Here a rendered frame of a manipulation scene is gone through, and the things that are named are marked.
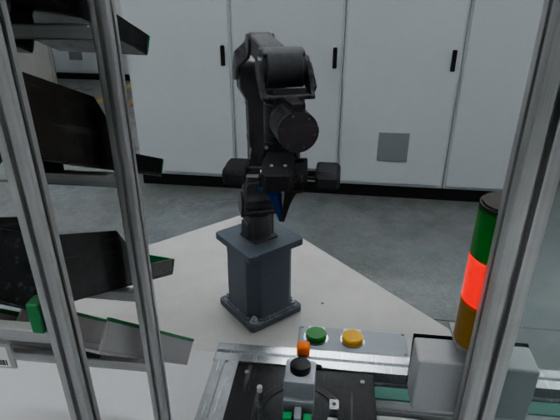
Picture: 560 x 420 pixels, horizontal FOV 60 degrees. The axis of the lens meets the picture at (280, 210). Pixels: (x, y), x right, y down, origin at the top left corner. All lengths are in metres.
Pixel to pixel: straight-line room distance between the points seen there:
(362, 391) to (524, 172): 0.55
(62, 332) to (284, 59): 0.46
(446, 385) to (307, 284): 0.78
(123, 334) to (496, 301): 0.45
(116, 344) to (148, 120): 3.40
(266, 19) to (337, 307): 2.68
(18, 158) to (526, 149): 0.38
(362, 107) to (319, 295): 2.53
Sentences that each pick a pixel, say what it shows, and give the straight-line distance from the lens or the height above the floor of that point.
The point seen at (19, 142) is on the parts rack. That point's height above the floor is 1.49.
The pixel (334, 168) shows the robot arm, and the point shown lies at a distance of 0.78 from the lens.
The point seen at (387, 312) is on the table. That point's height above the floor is 0.86.
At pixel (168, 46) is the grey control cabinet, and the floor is 1.11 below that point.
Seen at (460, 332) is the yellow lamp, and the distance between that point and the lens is 0.54.
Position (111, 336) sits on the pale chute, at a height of 1.19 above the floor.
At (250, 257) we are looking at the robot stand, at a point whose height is 1.06.
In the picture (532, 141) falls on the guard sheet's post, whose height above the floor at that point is 1.49.
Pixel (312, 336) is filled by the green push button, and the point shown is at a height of 0.97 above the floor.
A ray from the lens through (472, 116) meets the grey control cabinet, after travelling 3.77.
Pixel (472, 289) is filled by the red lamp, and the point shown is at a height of 1.33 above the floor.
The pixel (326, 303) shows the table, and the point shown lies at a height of 0.86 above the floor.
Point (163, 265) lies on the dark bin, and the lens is 0.73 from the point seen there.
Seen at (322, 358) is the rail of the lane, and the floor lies 0.96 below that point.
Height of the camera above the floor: 1.60
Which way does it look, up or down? 26 degrees down
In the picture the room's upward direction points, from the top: straight up
